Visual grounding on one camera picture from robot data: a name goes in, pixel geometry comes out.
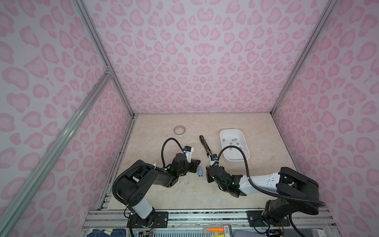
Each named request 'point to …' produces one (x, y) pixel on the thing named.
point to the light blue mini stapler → (200, 171)
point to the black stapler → (207, 149)
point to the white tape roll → (179, 131)
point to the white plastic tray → (233, 137)
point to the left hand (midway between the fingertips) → (202, 160)
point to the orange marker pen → (215, 229)
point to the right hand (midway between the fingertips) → (207, 167)
